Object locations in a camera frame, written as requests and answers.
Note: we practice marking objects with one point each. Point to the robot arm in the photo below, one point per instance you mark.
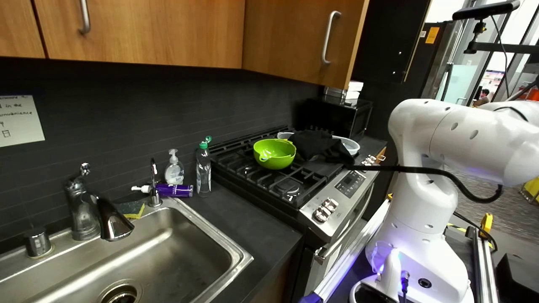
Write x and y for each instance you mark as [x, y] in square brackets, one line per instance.
[425, 202]

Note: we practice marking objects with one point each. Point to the oven door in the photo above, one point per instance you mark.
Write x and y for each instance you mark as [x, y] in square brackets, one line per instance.
[337, 256]

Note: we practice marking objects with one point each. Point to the wooden upper cabinet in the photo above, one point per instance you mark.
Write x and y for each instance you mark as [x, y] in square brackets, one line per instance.
[168, 29]

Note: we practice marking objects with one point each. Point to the wide wooden cabinet door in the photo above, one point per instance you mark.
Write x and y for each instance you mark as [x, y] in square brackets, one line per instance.
[160, 29]

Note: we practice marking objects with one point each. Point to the green bowl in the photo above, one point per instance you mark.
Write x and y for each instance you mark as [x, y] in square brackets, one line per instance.
[273, 153]

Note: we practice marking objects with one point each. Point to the stove burner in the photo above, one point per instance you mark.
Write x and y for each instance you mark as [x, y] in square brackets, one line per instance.
[288, 186]

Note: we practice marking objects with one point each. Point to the black cloth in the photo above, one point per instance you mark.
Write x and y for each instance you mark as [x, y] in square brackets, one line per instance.
[318, 145]

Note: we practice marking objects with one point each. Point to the steel gas stove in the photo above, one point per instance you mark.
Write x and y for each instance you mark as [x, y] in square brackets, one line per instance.
[311, 198]

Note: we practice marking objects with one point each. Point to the clear bottle green cap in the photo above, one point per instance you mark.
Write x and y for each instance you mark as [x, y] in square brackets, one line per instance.
[203, 170]

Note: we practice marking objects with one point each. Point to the black microwave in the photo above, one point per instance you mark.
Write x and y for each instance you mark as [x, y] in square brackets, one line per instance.
[332, 118]

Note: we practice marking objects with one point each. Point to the stove knob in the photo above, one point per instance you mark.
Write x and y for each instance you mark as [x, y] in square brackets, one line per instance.
[366, 161]
[330, 205]
[372, 158]
[321, 215]

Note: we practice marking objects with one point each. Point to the grey white bowl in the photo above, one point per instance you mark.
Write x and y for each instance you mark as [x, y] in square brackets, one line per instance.
[351, 145]

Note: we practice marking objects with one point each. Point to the stack of boxes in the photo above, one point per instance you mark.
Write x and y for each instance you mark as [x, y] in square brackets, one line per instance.
[347, 92]

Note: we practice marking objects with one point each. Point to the clear soap pump bottle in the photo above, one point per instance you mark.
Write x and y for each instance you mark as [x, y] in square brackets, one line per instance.
[174, 171]

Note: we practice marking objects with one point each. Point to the purple pump bottle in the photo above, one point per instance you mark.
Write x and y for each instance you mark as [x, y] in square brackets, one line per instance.
[172, 190]

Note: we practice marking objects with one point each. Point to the small chrome water tap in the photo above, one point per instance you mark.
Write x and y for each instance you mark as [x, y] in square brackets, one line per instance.
[154, 191]

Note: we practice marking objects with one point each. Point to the steel sink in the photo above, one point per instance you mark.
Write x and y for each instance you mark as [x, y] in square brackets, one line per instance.
[177, 256]

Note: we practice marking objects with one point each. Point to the yellow green sponge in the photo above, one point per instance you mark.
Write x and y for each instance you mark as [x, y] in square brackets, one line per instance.
[130, 208]

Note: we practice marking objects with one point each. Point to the black refrigerator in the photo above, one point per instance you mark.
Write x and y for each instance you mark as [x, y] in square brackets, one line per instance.
[387, 46]

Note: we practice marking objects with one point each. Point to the person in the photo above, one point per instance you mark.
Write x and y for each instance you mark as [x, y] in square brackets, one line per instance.
[482, 97]

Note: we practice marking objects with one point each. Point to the yellow clamp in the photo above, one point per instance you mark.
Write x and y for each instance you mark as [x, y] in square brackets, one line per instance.
[487, 223]

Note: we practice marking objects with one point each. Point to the white paper note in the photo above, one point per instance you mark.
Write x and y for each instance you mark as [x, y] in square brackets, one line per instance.
[19, 120]

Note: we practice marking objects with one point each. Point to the yellow floor sign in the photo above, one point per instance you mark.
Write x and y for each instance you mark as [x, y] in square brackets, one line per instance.
[532, 189]

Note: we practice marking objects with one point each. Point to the black box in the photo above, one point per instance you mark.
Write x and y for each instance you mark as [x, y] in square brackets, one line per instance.
[518, 277]

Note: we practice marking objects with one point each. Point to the camera on mount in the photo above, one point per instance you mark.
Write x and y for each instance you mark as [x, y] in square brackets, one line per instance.
[484, 10]

